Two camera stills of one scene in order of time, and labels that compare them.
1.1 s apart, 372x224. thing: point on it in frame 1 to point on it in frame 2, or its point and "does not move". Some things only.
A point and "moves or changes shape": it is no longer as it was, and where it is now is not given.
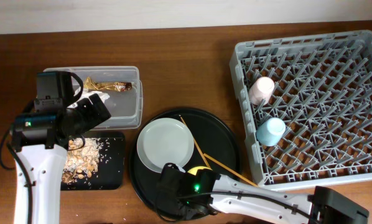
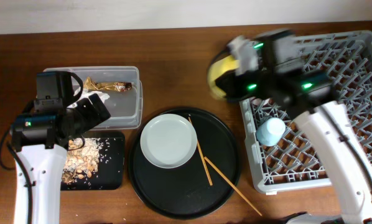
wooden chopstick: x=230 y=169 moves or changes shape
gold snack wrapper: x=118 y=86 does not move
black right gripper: x=183 y=208 to x=237 y=77
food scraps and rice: x=83 y=157 does not move
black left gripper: x=94 y=118 does not move
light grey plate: x=165 y=140 moves or changes shape
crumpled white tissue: x=85 y=93 does not move
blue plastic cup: x=270 y=133 does not move
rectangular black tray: x=111 y=173 does not move
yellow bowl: x=195 y=170 to x=221 y=65
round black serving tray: x=216 y=147 does not move
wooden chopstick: x=195 y=141 to x=199 y=149
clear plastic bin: x=125 y=107 does not move
